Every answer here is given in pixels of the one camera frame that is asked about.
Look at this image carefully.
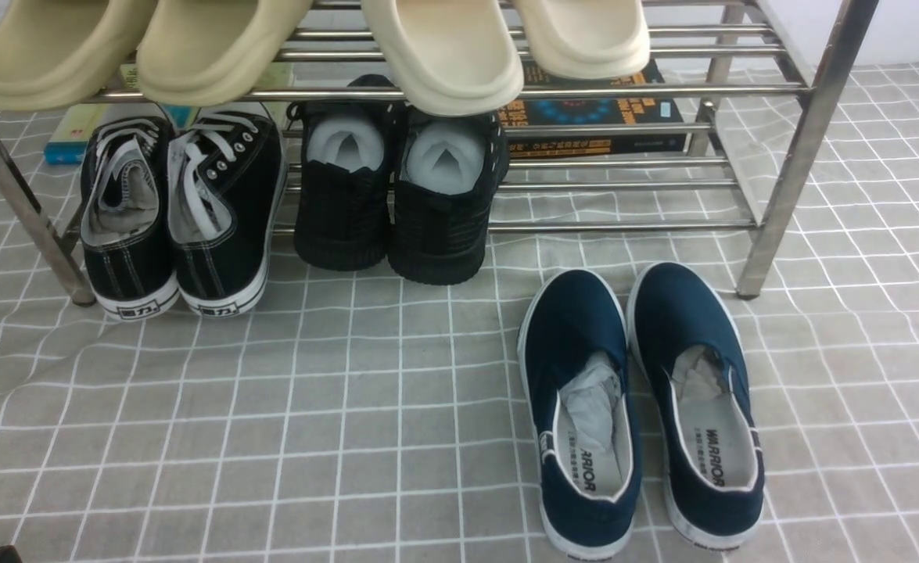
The navy slip-on shoe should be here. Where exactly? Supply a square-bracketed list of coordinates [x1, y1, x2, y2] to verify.
[517, 270, 644, 562]
[626, 261, 766, 552]

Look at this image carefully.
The black knit shoe right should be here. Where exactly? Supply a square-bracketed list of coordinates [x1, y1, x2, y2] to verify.
[387, 108, 510, 286]

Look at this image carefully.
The black knit shoe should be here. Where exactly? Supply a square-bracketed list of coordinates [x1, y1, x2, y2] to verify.
[387, 108, 510, 286]
[286, 100, 406, 271]

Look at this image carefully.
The black knit shoe left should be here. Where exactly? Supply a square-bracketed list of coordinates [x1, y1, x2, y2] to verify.
[286, 100, 406, 271]

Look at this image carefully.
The metal shoe rack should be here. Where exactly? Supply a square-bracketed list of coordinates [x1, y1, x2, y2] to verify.
[0, 1, 880, 307]

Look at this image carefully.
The grey checked floor cloth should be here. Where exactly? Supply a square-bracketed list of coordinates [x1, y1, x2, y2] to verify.
[0, 64, 919, 562]

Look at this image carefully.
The black orange book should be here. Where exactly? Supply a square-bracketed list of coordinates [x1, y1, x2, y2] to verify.
[499, 97, 689, 160]

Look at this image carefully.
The cream slipper centre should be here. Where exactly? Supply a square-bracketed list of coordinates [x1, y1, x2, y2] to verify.
[360, 1, 524, 117]

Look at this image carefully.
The cream slipper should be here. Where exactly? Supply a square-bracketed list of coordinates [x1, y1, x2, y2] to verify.
[360, 1, 524, 117]
[512, 1, 650, 80]

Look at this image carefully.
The black canvas sneaker right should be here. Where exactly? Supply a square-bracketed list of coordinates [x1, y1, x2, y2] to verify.
[168, 102, 289, 318]

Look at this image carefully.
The black canvas sneaker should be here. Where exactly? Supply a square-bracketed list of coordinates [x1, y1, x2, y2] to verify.
[80, 104, 180, 321]
[168, 102, 289, 318]

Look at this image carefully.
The cream slipper right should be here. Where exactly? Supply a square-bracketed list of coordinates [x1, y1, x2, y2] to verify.
[512, 1, 650, 80]

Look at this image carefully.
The black canvas sneaker left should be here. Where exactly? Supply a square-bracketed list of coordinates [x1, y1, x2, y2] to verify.
[80, 104, 180, 321]

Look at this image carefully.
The olive slipper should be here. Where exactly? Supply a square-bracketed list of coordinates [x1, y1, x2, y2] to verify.
[0, 1, 156, 111]
[136, 1, 313, 108]

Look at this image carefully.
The green blue book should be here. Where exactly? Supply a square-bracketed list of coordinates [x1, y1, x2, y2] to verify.
[43, 62, 296, 165]

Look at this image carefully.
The olive slipper far left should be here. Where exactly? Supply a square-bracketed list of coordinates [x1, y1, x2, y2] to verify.
[0, 1, 156, 111]

